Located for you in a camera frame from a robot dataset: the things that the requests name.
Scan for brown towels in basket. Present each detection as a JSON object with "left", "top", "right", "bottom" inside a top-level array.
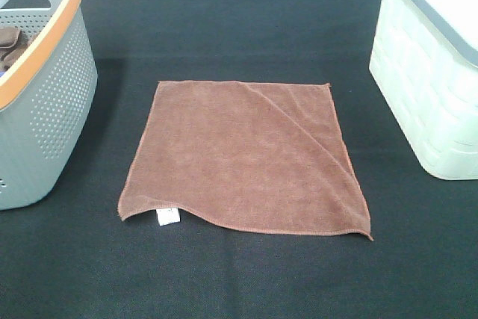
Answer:
[{"left": 1, "top": 27, "right": 38, "bottom": 75}]

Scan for white plastic storage box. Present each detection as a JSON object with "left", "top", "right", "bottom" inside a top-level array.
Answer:
[{"left": 369, "top": 0, "right": 477, "bottom": 180}]

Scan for grey basket with orange rim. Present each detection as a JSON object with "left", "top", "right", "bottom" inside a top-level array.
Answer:
[{"left": 1, "top": 0, "right": 98, "bottom": 210}]

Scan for brown towel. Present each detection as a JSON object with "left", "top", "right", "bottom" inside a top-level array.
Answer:
[{"left": 118, "top": 81, "right": 371, "bottom": 236}]

